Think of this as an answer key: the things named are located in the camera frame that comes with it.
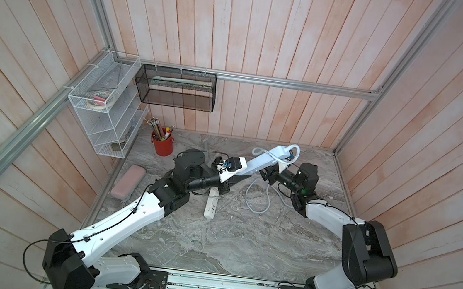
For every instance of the tape roll on shelf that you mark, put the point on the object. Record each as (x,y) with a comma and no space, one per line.
(100,100)

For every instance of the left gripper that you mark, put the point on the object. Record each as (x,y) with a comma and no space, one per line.
(225,186)

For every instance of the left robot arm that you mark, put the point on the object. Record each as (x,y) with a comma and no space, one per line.
(78,260)

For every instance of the red metal pencil cup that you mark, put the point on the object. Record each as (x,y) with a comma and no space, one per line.
(164,145)

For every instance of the grey power strip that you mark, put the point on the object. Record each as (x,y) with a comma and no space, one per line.
(280,156)

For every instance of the pencils and pens bundle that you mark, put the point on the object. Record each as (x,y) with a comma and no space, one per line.
(160,132)

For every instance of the white wire mesh shelf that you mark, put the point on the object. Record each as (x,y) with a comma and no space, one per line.
(111,132)

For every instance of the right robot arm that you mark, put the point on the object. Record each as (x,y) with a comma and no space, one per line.
(367,256)

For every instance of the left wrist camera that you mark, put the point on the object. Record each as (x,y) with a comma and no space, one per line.
(230,167)

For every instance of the black mesh wall basket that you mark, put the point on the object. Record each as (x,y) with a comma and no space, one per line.
(177,88)

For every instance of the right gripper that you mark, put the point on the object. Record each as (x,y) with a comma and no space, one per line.
(272,175)

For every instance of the pink case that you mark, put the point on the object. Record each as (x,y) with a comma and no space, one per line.
(128,182)

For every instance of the white power strip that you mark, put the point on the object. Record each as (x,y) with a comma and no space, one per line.
(211,204)

